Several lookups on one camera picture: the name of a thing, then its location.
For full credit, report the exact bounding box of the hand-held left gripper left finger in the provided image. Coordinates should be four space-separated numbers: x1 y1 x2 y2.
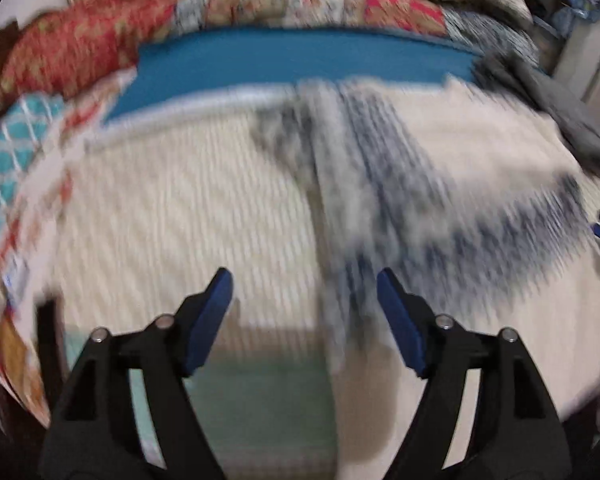
39 267 234 480

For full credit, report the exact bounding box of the teal lattice pillow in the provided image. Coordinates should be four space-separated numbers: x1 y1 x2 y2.
0 92 71 311

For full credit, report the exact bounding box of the chevron patterned bedspread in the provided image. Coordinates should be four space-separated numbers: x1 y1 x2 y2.
45 27 600 480

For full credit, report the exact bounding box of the grey padded jacket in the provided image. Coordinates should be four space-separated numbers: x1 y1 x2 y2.
480 50 600 181

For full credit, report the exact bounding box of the floral print bed sheet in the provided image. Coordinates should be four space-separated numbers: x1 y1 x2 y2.
0 70 136 426

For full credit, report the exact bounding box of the white black-spotted fleece garment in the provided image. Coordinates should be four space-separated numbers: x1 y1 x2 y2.
250 77 593 376

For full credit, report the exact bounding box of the red floral patchwork quilt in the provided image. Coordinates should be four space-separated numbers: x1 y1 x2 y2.
0 0 541 111

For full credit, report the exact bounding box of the white appliance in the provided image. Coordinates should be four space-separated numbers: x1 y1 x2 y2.
552 20 600 106

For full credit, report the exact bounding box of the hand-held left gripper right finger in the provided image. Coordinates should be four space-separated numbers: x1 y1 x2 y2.
376 267 581 480

